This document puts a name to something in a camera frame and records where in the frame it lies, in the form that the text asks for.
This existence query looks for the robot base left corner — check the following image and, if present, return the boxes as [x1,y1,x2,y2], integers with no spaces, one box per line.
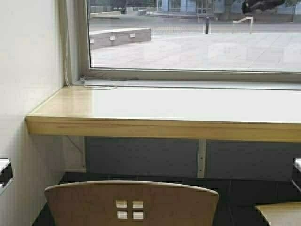
[0,158,14,194]

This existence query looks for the concrete outdoor bench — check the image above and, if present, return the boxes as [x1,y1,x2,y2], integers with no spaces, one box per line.
[89,27,151,50]

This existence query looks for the white window frame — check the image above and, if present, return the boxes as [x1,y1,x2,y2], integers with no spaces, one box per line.
[57,0,301,85]

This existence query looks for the wooden chair square cutouts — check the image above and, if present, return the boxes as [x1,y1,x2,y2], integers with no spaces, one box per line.
[44,180,219,226]

